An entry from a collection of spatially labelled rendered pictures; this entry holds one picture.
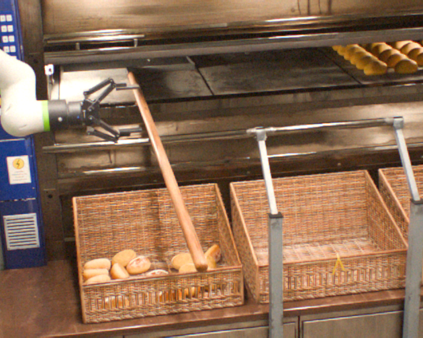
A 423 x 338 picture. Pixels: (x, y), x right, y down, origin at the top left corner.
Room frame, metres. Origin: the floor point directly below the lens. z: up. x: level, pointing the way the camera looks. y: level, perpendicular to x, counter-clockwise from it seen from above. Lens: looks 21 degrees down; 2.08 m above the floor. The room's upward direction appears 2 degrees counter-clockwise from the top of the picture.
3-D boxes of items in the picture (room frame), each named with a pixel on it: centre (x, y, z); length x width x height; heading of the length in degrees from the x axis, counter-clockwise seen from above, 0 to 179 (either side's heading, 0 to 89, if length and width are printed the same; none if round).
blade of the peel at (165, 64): (3.66, 0.36, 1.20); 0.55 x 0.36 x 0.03; 100
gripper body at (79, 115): (2.45, 0.38, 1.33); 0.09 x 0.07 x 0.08; 99
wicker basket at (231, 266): (2.77, 0.22, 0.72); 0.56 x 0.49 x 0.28; 99
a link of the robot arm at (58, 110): (2.44, 0.45, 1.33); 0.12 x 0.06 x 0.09; 9
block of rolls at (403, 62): (3.63, -0.82, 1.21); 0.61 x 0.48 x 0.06; 8
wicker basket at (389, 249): (2.85, -0.37, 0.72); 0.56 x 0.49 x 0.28; 99
